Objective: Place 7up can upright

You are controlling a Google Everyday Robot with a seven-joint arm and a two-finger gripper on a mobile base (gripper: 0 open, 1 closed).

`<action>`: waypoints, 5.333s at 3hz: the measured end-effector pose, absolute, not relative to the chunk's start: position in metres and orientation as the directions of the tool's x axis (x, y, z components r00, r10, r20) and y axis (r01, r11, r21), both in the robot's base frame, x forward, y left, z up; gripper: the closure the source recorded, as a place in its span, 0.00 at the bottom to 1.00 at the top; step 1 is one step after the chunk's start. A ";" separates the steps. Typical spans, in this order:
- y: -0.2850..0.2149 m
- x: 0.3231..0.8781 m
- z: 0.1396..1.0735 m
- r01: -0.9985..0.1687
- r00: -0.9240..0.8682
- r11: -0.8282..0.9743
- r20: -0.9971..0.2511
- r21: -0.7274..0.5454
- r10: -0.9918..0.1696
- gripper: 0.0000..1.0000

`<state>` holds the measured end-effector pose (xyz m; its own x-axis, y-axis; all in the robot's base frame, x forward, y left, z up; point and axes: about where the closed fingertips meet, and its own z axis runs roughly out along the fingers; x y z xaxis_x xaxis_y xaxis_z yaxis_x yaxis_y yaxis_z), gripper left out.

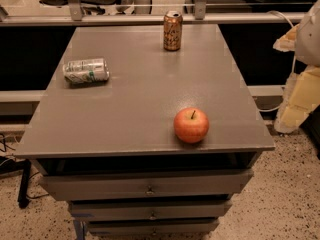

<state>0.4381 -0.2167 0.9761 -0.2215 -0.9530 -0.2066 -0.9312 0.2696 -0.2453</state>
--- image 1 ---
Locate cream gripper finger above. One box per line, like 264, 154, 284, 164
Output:
274, 66, 320, 134
273, 24, 299, 52

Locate silver green 7up can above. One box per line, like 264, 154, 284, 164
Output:
63, 58, 109, 84

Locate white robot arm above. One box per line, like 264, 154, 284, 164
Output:
273, 0, 320, 133

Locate orange patterned soda can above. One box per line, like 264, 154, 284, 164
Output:
163, 11, 183, 51

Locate red apple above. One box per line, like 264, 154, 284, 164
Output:
173, 107, 209, 144

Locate bottom grey drawer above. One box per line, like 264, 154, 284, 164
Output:
87, 218, 219, 235

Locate grey drawer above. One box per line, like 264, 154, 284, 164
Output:
69, 200, 231, 221
39, 169, 253, 201
87, 218, 219, 235

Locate grey drawer cabinet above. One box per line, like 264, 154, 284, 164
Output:
14, 24, 276, 240

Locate middle grey drawer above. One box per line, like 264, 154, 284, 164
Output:
69, 200, 231, 221

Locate top grey drawer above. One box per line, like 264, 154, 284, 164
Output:
39, 169, 253, 201

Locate black stand on floor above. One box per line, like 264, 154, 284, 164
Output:
18, 160, 31, 209

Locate white cable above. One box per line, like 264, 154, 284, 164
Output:
258, 9, 298, 114

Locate metal railing frame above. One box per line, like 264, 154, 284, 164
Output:
0, 0, 305, 26

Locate black floor cables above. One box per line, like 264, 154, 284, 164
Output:
0, 132, 21, 172

